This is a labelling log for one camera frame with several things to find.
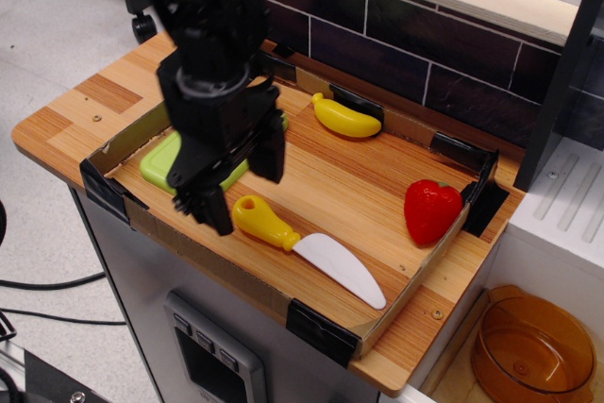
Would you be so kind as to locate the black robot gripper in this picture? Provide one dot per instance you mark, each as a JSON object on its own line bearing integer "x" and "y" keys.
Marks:
{"x": 220, "y": 124}

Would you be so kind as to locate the yellow handled white toy knife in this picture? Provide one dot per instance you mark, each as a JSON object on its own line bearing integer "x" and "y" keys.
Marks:
{"x": 255, "y": 217}

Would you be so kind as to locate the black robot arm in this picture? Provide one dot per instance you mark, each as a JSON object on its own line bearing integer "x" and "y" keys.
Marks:
{"x": 215, "y": 38}

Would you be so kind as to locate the green plastic cutting board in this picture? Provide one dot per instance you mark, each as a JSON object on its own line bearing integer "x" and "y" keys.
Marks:
{"x": 157, "y": 163}

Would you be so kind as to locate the cardboard fence with black tape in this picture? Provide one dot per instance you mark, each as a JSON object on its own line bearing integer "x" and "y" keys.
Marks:
{"x": 353, "y": 192}

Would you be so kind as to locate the yellow toy banana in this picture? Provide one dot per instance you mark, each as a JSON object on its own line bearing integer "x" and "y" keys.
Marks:
{"x": 344, "y": 120}

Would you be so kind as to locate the grey toy oven front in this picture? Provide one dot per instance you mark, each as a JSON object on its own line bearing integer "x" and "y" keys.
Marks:
{"x": 220, "y": 367}

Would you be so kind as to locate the red toy strawberry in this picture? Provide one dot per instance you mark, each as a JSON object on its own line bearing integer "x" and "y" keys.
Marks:
{"x": 430, "y": 209}

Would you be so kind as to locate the white toy sink counter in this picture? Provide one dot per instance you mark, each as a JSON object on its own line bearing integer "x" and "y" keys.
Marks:
{"x": 562, "y": 212}

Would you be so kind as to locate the orange transparent plastic bowl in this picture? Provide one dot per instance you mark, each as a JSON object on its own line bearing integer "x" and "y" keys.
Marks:
{"x": 530, "y": 350}

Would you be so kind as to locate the dark grey cabinet post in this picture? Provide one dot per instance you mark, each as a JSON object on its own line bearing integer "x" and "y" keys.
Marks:
{"x": 562, "y": 94}

